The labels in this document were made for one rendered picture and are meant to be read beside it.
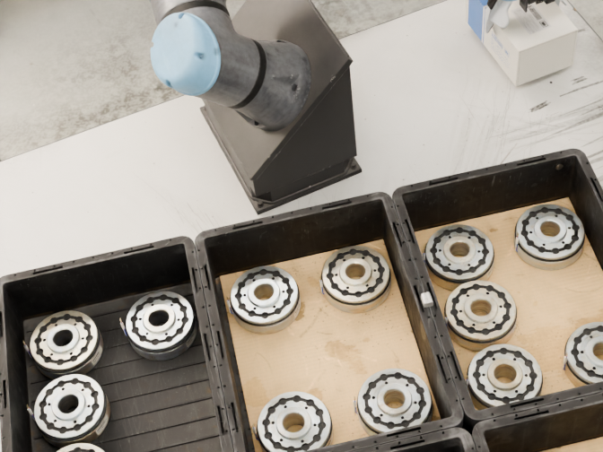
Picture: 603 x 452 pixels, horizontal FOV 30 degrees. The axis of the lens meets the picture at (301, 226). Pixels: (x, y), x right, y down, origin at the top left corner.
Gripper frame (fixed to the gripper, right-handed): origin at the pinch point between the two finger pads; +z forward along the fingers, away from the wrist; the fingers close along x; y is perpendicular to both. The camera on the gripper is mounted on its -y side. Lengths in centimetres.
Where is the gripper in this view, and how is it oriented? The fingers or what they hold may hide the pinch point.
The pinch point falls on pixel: (519, 17)
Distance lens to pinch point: 215.7
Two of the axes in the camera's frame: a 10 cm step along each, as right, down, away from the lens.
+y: 3.8, 7.2, -5.8
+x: 9.2, -3.6, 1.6
